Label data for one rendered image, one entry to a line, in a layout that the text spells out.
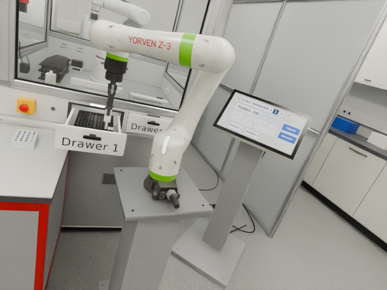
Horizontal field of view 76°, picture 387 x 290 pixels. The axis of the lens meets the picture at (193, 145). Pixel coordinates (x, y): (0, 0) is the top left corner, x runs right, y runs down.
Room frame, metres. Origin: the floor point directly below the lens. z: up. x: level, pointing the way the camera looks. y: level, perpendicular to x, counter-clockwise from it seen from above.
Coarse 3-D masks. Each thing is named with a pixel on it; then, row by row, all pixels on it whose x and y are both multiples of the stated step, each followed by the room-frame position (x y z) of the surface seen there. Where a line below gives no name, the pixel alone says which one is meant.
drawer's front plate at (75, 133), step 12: (60, 132) 0.93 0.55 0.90; (72, 132) 0.95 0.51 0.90; (84, 132) 0.97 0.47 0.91; (96, 132) 0.99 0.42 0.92; (108, 132) 1.01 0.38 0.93; (60, 144) 0.93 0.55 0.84; (72, 144) 0.95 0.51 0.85; (84, 144) 0.97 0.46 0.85; (96, 144) 0.99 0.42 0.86; (108, 144) 1.01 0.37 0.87; (120, 144) 1.03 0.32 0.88
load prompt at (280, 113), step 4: (240, 100) 1.63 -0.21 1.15; (244, 100) 1.62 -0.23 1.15; (248, 100) 1.62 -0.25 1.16; (252, 100) 1.62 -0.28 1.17; (248, 104) 1.60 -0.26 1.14; (252, 104) 1.60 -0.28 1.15; (256, 104) 1.60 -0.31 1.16; (260, 104) 1.59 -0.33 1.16; (264, 104) 1.59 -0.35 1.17; (256, 108) 1.58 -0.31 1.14; (260, 108) 1.57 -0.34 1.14; (264, 108) 1.57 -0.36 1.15; (268, 108) 1.57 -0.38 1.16; (272, 108) 1.57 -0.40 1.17; (276, 108) 1.57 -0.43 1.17; (268, 112) 1.55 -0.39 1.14; (272, 112) 1.55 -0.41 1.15; (276, 112) 1.55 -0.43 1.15; (280, 112) 1.54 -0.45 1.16; (284, 112) 1.54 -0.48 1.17; (280, 116) 1.52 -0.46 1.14
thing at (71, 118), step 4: (72, 108) 1.24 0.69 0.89; (76, 108) 1.26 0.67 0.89; (72, 112) 1.19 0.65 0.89; (76, 112) 1.26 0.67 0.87; (96, 112) 1.30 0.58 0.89; (100, 112) 1.31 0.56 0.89; (72, 116) 1.18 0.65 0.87; (76, 116) 1.26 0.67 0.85; (116, 116) 1.35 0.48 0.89; (68, 120) 1.08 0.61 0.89; (72, 120) 1.20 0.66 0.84; (116, 120) 1.35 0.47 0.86; (64, 124) 1.02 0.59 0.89; (68, 124) 1.05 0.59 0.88; (72, 124) 1.17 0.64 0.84; (116, 124) 1.32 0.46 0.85; (116, 128) 1.27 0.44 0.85; (120, 128) 1.18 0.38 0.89; (120, 132) 1.12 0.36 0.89
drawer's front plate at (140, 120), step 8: (128, 120) 1.34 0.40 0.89; (136, 120) 1.36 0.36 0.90; (144, 120) 1.38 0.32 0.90; (152, 120) 1.40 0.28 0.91; (160, 120) 1.41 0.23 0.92; (168, 120) 1.44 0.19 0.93; (128, 128) 1.35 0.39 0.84; (136, 128) 1.36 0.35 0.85; (152, 128) 1.40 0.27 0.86; (160, 128) 1.42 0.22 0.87
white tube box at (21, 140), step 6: (18, 132) 1.00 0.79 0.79; (24, 132) 1.02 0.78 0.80; (30, 132) 1.04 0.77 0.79; (36, 132) 1.05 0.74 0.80; (12, 138) 0.93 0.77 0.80; (18, 138) 0.95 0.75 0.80; (24, 138) 0.97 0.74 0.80; (36, 138) 1.02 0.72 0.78; (12, 144) 0.92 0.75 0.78; (18, 144) 0.93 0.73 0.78; (24, 144) 0.94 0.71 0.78; (30, 144) 0.95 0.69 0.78
